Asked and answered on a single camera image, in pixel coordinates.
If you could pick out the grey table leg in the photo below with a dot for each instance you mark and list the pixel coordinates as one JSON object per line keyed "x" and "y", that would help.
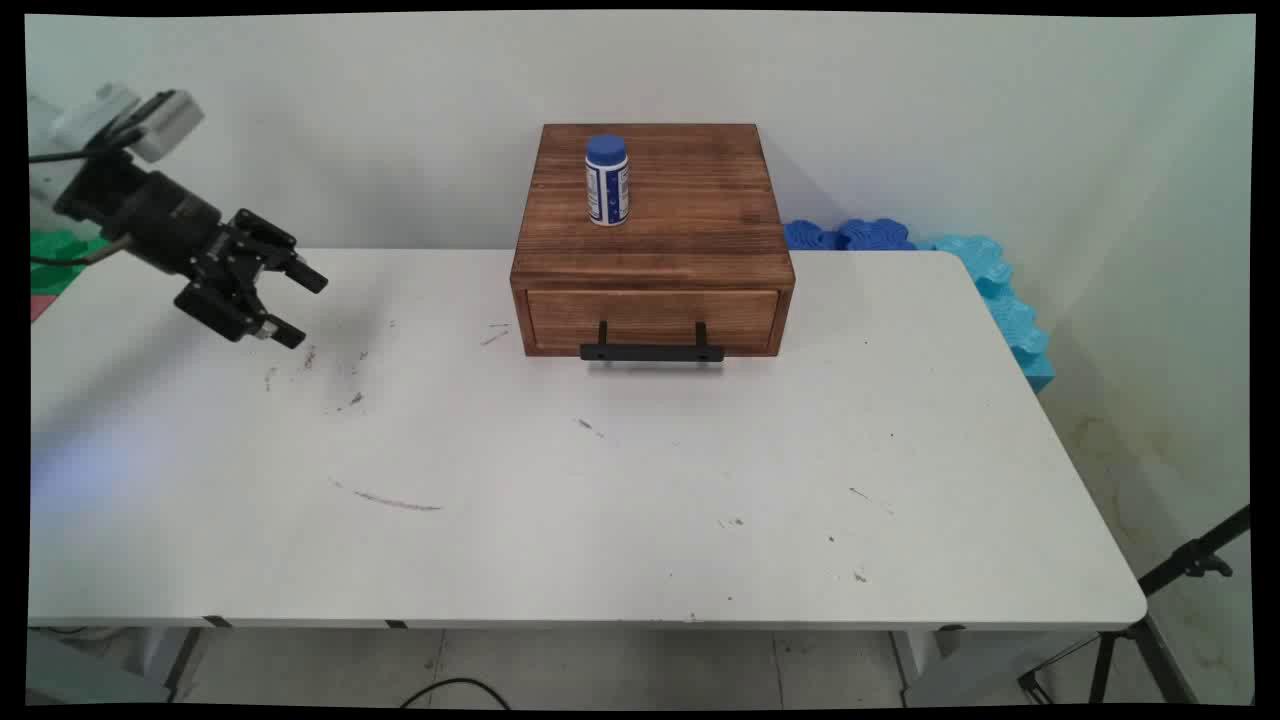
{"x": 915, "y": 655}
{"x": 185, "y": 660}

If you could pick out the black tripod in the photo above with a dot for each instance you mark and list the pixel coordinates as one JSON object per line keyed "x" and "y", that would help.
{"x": 1180, "y": 570}

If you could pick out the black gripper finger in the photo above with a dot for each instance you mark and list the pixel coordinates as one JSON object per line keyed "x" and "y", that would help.
{"x": 235, "y": 312}
{"x": 285, "y": 258}

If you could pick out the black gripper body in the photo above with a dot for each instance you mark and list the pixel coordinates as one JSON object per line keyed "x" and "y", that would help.
{"x": 150, "y": 220}

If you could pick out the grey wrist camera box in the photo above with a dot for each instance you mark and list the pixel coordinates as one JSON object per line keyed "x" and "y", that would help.
{"x": 168, "y": 122}

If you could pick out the light blue foam mat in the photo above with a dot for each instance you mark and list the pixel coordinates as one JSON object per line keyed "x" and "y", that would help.
{"x": 1005, "y": 300}

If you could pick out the dark blue foam mat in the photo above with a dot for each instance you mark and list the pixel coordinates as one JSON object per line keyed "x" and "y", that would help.
{"x": 875, "y": 235}
{"x": 808, "y": 237}

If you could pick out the green foam mat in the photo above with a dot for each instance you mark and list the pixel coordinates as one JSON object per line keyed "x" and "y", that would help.
{"x": 55, "y": 265}

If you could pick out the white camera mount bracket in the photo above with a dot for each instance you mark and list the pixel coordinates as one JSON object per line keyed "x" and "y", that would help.
{"x": 95, "y": 115}

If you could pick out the white bottle with blue cap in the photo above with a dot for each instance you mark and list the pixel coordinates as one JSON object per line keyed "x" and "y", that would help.
{"x": 607, "y": 185}

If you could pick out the brown wooden cabinet box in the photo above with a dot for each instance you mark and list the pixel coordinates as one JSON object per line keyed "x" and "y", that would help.
{"x": 660, "y": 200}

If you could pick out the red foam mat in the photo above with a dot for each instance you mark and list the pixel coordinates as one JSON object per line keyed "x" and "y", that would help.
{"x": 38, "y": 306}

